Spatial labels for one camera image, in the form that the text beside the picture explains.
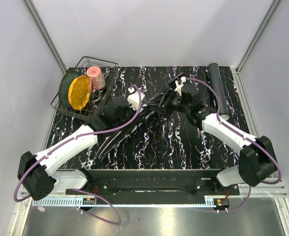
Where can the black wire dish rack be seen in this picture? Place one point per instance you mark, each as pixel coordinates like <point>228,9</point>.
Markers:
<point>98,99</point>

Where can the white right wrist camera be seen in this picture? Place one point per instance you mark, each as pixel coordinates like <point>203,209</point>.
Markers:
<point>179,83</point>

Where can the small pink object on floor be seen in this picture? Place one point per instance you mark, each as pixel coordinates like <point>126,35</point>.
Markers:
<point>41,208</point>

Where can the right aluminium frame post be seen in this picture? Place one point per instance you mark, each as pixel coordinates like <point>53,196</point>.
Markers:
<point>259,32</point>

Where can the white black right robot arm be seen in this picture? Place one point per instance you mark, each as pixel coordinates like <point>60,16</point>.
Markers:
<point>256,155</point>

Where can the black sport racket bag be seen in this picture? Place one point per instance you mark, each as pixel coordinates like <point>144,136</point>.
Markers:
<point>124,116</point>

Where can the pink patterned mug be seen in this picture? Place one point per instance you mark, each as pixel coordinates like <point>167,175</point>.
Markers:
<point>96,78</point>

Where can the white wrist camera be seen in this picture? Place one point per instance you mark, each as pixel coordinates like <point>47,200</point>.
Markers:
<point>133,98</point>
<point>179,83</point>

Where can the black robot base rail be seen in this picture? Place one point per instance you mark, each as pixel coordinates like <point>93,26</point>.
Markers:
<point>139,188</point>

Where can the dark green plate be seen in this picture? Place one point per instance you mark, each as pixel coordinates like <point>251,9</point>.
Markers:
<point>64,87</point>

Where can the left aluminium frame post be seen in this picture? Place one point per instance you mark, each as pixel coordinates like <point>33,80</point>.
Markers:
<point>44,33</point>

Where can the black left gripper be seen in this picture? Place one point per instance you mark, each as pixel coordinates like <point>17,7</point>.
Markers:
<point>133,111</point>

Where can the black shuttlecock tube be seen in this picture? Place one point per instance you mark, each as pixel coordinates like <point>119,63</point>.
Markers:
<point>217,85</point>

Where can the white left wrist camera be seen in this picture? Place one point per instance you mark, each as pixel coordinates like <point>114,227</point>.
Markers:
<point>133,98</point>

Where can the aluminium front frame rail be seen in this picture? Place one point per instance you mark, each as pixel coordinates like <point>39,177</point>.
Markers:
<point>259,211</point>

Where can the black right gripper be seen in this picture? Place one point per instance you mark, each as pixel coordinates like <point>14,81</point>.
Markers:
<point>168,95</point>

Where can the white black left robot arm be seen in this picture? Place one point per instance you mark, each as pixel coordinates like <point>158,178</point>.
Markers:
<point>38,173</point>

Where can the aluminium frame post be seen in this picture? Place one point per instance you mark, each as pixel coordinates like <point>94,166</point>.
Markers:
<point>44,33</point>
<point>259,32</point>

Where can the yellow dotted plate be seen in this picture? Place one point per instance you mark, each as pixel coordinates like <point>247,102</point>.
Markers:
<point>79,93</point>

